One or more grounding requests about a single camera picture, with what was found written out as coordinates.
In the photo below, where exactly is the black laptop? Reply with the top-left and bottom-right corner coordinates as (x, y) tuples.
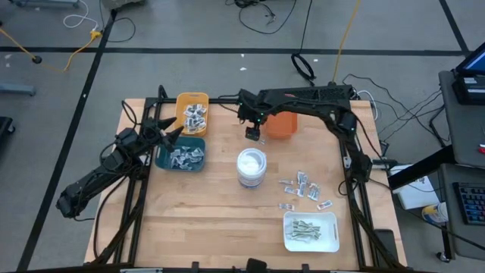
(451, 49), (485, 106)

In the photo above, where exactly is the black caster base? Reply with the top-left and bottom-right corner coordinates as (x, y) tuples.
(0, 116), (15, 147)

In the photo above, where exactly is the dark grey flat pad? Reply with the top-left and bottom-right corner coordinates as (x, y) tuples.
(373, 228), (399, 266)

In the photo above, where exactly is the yellow hanging cable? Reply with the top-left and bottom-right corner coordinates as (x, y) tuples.
(331, 0), (361, 84)

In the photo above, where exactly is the yellow floor extension cable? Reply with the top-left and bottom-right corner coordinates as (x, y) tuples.
(0, 29), (102, 74)

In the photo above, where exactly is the black cable bundle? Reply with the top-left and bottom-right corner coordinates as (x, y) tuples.
(340, 73), (446, 147)

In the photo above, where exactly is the black floor cable tangle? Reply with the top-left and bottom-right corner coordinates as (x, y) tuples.
(225, 0), (299, 36)

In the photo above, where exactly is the black aluminium table frame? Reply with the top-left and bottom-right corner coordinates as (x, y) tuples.
(92, 85), (408, 273)

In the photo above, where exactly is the yellow plastic bin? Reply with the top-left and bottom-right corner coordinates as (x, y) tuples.
(174, 92), (210, 137)

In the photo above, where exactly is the black desk support bar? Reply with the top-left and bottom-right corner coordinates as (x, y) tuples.
(386, 145), (455, 190)

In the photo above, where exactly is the teal plastic bin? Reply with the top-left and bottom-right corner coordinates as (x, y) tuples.
(154, 135), (206, 172)

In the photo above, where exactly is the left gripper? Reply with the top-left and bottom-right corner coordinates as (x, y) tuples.
(139, 117), (185, 147)

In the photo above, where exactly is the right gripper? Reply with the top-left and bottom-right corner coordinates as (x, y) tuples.
(239, 107), (268, 142)

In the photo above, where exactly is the wipes tub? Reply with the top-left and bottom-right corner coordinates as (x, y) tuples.
(421, 202), (449, 224)

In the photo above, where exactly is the black keyboard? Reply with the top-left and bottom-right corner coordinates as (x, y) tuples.
(452, 180), (485, 225)

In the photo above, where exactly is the black equipment box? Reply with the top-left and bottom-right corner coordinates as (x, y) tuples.
(261, 83), (354, 102)

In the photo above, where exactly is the white disinfecting wipes canister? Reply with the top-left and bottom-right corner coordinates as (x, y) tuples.
(236, 147), (268, 190)

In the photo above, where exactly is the grey desk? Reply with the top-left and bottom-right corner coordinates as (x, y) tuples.
(439, 162), (485, 261)
(438, 69), (485, 170)

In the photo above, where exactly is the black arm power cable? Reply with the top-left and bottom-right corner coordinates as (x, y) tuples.
(92, 174), (130, 262)

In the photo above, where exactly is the person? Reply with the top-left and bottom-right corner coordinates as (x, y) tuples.
(246, 258), (268, 273)

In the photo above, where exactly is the grey floor bar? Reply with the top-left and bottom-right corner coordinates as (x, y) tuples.
(0, 83), (37, 97)

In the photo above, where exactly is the black floor cable loop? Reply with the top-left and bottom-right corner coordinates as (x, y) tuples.
(99, 0), (136, 44)

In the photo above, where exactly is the white plastic bin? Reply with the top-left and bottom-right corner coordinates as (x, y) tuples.
(283, 211), (340, 253)

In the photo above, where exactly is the black hanging cable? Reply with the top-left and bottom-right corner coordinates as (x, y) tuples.
(289, 0), (318, 86)

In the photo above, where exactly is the white floor cable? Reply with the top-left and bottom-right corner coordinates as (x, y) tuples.
(61, 0), (100, 33)

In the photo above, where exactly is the white box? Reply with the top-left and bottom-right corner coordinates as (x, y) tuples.
(390, 165), (440, 210)

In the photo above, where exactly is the grey floor rail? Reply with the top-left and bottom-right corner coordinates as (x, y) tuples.
(7, 0), (81, 9)

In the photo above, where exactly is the orange plastic bin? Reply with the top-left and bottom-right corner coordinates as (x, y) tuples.
(264, 111), (299, 140)

